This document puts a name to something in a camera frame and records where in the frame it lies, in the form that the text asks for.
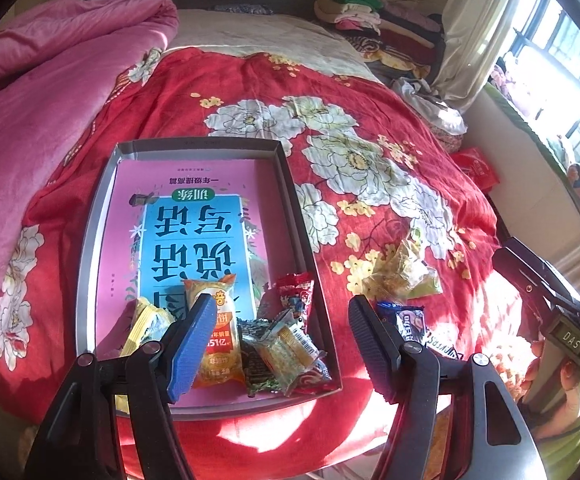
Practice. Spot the pink and blue book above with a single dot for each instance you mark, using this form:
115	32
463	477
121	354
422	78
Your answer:
189	230

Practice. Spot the red floral blanket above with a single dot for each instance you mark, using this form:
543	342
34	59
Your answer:
250	90

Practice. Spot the cream curtain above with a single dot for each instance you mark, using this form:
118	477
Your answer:
475	25

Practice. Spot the red cartoon snack packet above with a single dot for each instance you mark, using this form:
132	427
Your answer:
295	292

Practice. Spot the shallow grey cardboard box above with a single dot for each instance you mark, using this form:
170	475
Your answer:
295	220

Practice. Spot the red bag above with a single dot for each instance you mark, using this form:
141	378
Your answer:
480	170

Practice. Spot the yellow snack packet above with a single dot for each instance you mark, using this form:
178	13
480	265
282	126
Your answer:
147	322

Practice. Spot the long orange snack packet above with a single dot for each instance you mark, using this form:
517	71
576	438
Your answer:
222	340

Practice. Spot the purple cloth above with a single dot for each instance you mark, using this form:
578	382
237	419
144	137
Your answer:
505	80

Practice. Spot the white black lettered snack packet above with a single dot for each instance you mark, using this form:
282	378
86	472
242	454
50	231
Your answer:
440	347

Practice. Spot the pink fleece quilt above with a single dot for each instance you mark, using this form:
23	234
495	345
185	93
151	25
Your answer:
44	85

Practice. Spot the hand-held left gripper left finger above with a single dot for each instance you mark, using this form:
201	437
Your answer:
194	345

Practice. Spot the barred window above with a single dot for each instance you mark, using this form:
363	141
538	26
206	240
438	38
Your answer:
570	35

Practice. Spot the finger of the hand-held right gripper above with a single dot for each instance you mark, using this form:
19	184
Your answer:
552	280
527	287

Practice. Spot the dark patterned pillow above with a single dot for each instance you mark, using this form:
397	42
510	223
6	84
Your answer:
245	9

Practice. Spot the black green pea snack packet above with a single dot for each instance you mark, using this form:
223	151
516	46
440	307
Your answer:
252	360

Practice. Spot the grey white crumpled garment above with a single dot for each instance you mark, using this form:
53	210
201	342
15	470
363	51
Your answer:
430	105

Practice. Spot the clear green-edged snack packet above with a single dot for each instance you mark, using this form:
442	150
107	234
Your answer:
400	270

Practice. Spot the dark blue cookie packet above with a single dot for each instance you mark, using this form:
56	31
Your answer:
410	322

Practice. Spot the beige bed sheet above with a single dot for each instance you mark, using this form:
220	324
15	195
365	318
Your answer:
250	32

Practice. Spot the pile of folded clothes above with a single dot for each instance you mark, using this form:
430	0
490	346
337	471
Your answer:
395	30

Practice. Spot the person's right hand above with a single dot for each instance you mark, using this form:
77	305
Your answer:
572	380

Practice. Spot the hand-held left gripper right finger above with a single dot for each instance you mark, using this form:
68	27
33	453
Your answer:
370	345

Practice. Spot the green windowsill mat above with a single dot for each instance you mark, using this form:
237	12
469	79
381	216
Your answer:
535	132

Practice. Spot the pink floral cloth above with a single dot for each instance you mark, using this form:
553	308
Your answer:
452	137

